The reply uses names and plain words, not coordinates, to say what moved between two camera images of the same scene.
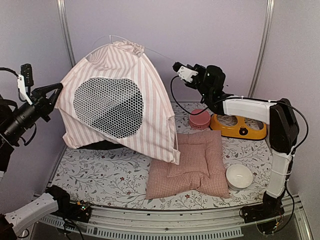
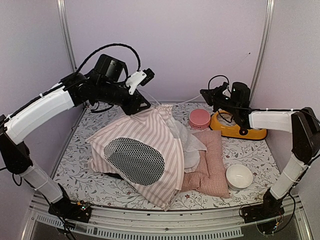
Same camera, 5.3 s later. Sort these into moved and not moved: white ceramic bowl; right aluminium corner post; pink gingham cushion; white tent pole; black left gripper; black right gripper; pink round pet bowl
Moved: pink gingham cushion; black left gripper; white tent pole; black right gripper
Not moved: white ceramic bowl; pink round pet bowl; right aluminium corner post
